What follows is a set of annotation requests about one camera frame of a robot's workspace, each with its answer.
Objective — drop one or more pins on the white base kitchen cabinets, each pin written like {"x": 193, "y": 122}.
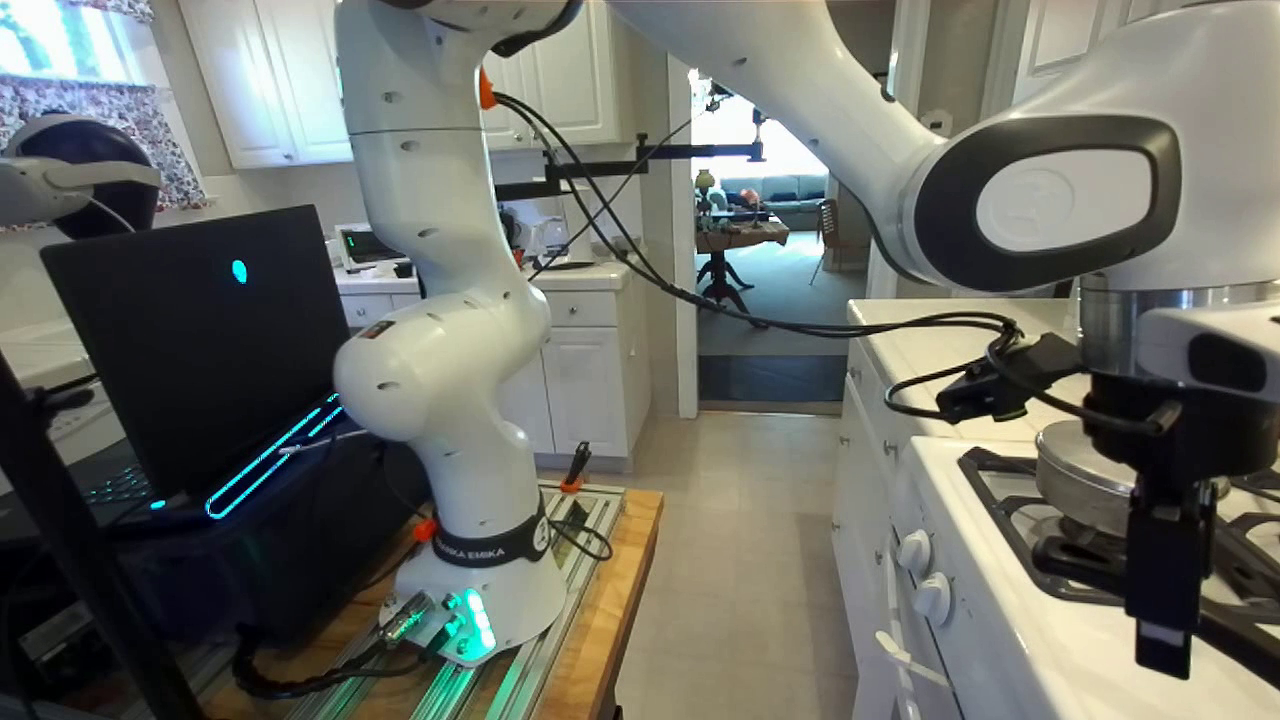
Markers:
{"x": 585, "y": 387}

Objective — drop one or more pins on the black laptop cyan lights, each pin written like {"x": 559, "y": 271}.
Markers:
{"x": 185, "y": 361}

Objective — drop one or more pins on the white tiled counter cabinet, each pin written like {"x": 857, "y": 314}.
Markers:
{"x": 865, "y": 532}

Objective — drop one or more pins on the gray sofa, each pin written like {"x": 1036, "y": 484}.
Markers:
{"x": 794, "y": 201}

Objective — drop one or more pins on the black tripod leg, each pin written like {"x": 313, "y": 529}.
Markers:
{"x": 67, "y": 532}

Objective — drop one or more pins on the bright window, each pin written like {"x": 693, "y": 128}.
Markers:
{"x": 54, "y": 41}

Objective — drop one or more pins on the white stove knob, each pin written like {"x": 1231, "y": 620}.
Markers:
{"x": 932, "y": 596}
{"x": 914, "y": 549}

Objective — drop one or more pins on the silver metal pot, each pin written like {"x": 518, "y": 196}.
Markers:
{"x": 1084, "y": 515}

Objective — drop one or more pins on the wooden table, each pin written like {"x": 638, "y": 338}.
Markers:
{"x": 612, "y": 602}

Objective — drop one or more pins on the white gas stove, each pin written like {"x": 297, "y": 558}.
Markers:
{"x": 1040, "y": 653}

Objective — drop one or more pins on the dark pedestal table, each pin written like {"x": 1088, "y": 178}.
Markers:
{"x": 727, "y": 246}

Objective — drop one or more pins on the white wall cabinets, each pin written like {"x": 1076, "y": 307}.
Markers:
{"x": 266, "y": 82}

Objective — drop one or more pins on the black countertop device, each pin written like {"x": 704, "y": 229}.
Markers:
{"x": 366, "y": 246}

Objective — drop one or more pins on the black white VR headset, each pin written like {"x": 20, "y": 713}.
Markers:
{"x": 67, "y": 172}

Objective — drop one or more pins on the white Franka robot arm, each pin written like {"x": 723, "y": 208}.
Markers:
{"x": 443, "y": 375}

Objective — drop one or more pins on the black camera stand frame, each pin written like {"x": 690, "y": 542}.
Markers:
{"x": 602, "y": 165}

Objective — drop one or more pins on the white wall cabinet with knobs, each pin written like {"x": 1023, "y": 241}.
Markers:
{"x": 1064, "y": 33}

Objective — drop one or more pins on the small black stand camera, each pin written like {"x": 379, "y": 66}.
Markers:
{"x": 723, "y": 99}

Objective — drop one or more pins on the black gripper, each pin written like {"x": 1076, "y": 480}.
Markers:
{"x": 1203, "y": 434}

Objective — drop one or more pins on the orange emergency stop button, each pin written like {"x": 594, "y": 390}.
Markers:
{"x": 426, "y": 529}

